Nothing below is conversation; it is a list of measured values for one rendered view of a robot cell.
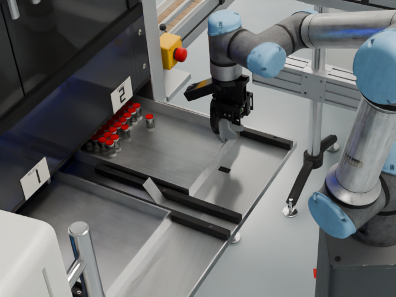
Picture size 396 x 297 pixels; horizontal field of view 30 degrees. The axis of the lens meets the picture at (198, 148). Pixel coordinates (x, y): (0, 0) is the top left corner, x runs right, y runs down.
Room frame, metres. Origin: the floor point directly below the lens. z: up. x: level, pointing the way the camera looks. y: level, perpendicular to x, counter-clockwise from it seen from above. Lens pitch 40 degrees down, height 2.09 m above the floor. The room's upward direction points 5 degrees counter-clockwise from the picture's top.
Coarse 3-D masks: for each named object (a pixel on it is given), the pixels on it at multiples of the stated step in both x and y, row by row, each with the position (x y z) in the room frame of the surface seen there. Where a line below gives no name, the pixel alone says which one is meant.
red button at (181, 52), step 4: (180, 48) 1.70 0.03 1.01; (184, 48) 1.71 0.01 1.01; (176, 52) 1.69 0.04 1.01; (180, 52) 1.69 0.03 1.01; (184, 52) 1.69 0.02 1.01; (176, 56) 1.69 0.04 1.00; (180, 56) 1.68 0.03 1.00; (184, 56) 1.69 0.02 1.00; (176, 60) 1.69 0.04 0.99; (180, 60) 1.68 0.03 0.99; (184, 60) 1.69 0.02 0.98
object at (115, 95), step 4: (128, 80) 1.53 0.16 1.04; (124, 84) 1.51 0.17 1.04; (128, 84) 1.53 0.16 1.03; (120, 88) 1.50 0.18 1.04; (124, 88) 1.51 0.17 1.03; (128, 88) 1.53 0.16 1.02; (116, 92) 1.48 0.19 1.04; (120, 92) 1.50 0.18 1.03; (128, 92) 1.52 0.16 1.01; (132, 92) 1.54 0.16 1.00; (112, 96) 1.47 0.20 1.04; (116, 96) 1.48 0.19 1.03; (124, 96) 1.51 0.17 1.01; (128, 96) 1.52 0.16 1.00; (112, 100) 1.47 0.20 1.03; (116, 100) 1.48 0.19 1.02; (124, 100) 1.51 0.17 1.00; (112, 104) 1.47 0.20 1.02; (116, 104) 1.48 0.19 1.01; (120, 104) 1.49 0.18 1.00; (116, 108) 1.48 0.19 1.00
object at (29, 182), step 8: (32, 168) 1.22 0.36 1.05; (40, 168) 1.23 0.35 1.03; (24, 176) 1.19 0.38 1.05; (32, 176) 1.21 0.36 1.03; (40, 176) 1.23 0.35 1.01; (48, 176) 1.25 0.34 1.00; (24, 184) 1.18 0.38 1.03; (32, 184) 1.20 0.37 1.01; (40, 184) 1.22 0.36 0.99; (24, 192) 1.18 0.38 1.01; (32, 192) 1.20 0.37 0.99
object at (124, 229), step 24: (48, 192) 1.32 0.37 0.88; (72, 192) 1.31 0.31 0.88; (96, 192) 1.29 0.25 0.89; (48, 216) 1.23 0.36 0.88; (72, 216) 1.23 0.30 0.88; (96, 216) 1.22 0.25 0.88; (120, 216) 1.21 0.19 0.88; (144, 216) 1.21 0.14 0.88; (168, 216) 1.17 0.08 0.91; (96, 240) 1.14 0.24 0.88; (120, 240) 1.14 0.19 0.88; (144, 240) 1.13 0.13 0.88; (120, 264) 1.07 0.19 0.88
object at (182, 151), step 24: (144, 120) 1.57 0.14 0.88; (168, 120) 1.56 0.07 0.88; (192, 120) 1.54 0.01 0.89; (144, 144) 1.47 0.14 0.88; (168, 144) 1.46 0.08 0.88; (192, 144) 1.45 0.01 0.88; (216, 144) 1.45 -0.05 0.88; (120, 168) 1.36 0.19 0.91; (144, 168) 1.38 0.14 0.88; (168, 168) 1.37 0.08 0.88; (192, 168) 1.36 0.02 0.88; (192, 192) 1.26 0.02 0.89
